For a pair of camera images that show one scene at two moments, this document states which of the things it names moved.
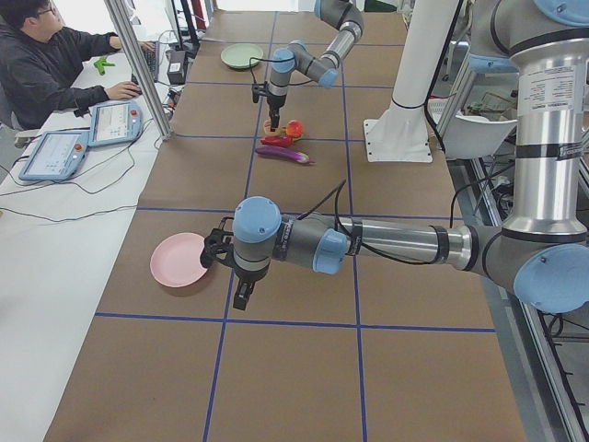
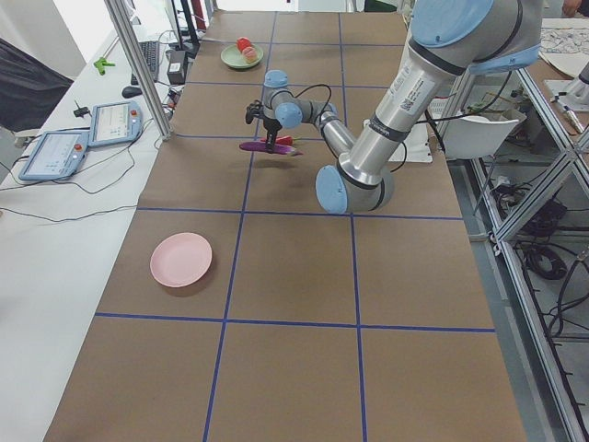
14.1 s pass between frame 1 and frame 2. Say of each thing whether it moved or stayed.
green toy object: stayed
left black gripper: moved
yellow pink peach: moved
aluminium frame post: stayed
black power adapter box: stayed
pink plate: stayed
